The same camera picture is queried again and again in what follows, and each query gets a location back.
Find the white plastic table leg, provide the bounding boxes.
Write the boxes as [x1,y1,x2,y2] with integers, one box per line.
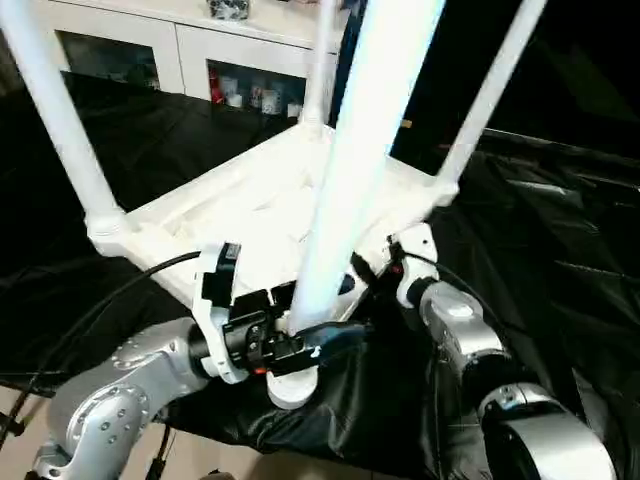
[298,0,343,133]
[433,0,549,209]
[0,0,129,263]
[268,0,448,411]

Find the black plastic mat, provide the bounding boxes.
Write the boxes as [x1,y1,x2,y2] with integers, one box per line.
[0,70,640,476]

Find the black folding stand legs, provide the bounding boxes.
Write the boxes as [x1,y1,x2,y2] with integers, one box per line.
[0,395,31,446]

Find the black backdrop cloth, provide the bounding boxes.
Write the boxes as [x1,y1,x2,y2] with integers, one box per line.
[340,0,640,136]

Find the small grey patterned box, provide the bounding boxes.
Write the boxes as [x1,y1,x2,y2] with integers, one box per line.
[208,0,251,21]

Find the white cabinet with glass doors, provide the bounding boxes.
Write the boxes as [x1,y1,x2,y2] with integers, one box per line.
[35,0,351,119]

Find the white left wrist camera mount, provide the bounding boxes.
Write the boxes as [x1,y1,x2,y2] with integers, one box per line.
[190,240,247,386]

